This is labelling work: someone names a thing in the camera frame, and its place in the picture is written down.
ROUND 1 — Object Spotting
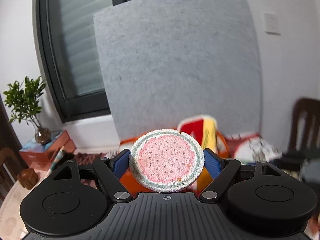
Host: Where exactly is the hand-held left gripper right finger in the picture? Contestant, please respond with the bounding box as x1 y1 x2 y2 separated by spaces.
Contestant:
199 149 276 202

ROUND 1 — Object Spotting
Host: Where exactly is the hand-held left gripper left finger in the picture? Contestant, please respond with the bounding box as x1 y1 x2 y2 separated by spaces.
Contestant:
52 149 132 202

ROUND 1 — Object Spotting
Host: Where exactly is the round watermelon sponge coaster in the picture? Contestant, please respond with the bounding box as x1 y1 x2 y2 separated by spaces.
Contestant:
128 128 204 193

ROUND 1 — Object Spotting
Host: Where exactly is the red and yellow plush toy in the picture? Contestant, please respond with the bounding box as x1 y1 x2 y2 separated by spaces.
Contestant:
177 114 218 153

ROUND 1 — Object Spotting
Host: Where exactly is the dark wooden chair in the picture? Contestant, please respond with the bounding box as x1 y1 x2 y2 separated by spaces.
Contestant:
287 97 320 156

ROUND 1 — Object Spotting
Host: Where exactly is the rolled wrapping paper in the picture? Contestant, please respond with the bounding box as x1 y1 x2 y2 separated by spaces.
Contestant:
48 146 66 176

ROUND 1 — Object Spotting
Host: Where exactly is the reddish brown gift box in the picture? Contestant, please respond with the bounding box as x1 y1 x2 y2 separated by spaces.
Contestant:
19 130 77 166

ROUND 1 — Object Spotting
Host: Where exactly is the brown wooden block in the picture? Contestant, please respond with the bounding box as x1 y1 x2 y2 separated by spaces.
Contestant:
17 167 39 191

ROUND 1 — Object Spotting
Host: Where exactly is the grey felt board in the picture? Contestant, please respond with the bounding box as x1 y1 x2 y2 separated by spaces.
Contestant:
93 0 263 141

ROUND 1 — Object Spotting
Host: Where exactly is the brown wooden chair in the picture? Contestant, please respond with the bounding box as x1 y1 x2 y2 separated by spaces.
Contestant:
0 147 28 201

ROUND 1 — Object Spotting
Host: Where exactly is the potted green plant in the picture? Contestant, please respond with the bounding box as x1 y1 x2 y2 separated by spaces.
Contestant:
3 76 52 146

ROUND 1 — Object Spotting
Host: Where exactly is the dark framed window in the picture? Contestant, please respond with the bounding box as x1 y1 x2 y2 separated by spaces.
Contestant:
32 0 231 123

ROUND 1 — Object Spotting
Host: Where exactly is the white wall switch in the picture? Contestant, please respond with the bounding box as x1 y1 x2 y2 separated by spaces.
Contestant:
264 12 282 35

